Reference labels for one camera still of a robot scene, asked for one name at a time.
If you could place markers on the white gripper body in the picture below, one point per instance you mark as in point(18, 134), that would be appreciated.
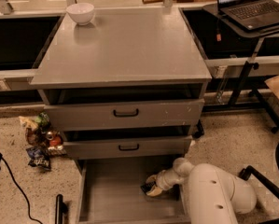
point(161, 181)

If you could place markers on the blue rxbar snack bar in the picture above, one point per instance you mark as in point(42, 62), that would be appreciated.
point(147, 187)

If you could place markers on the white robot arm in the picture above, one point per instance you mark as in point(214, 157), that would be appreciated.
point(214, 195)

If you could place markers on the grey middle drawer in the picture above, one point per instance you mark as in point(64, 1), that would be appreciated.
point(130, 147)

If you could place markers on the grey open bottom drawer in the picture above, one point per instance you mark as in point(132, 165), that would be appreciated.
point(111, 193)

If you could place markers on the grey top drawer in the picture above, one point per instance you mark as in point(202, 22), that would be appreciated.
point(122, 115)

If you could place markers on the grey drawer cabinet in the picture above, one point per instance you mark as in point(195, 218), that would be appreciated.
point(124, 55)

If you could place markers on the dark blue snack bag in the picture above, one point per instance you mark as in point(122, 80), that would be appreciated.
point(38, 158)

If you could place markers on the pile of snack packets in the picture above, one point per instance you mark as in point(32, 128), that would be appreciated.
point(40, 133)

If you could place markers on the black laptop stand table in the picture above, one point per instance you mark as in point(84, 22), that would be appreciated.
point(249, 64)

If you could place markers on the white bowl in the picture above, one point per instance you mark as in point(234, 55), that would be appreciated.
point(81, 13)

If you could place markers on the black open laptop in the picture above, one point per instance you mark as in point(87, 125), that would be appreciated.
point(251, 14)

